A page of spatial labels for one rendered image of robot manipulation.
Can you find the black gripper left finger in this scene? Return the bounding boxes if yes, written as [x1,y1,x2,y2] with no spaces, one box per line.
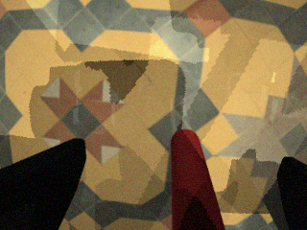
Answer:
[0,138,87,230]

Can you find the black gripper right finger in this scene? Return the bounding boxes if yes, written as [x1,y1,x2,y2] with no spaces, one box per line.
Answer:
[276,156,307,230]

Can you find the red peg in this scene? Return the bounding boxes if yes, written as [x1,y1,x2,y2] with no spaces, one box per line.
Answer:
[170,129,225,230]

